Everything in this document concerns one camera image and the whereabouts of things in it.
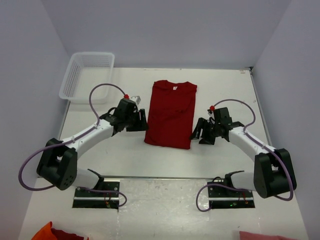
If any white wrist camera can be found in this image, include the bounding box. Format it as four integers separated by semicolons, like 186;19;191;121
123;94;141;106
207;105;216;119

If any orange folded cloth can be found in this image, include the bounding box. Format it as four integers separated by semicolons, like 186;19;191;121
32;221;57;240

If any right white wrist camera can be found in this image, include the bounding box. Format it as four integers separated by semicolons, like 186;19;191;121
207;105;216;119

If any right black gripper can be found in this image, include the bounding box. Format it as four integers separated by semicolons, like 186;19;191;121
189;117;221;146

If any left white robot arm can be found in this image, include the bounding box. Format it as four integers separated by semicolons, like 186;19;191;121
36;96;148;197

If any red t shirt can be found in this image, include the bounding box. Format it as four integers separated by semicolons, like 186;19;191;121
144;80;198;150

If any dark red folded cloth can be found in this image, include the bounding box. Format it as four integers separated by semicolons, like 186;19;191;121
51;228;90;240

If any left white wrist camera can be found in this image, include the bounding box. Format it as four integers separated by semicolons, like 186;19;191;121
123;94;141;106

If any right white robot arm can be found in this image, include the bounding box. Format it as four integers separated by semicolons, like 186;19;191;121
189;107;297;201

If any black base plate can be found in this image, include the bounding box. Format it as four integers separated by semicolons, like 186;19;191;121
207;177;256;210
72;187;120;210

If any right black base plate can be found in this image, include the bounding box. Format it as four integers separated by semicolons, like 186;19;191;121
207;177;256;210

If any pink folded cloth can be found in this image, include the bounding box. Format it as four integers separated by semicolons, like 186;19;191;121
239;231;290;240

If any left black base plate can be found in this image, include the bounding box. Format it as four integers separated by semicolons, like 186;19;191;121
72;187;120;210

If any white plastic mesh basket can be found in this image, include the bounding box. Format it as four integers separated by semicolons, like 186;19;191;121
58;51;115;104

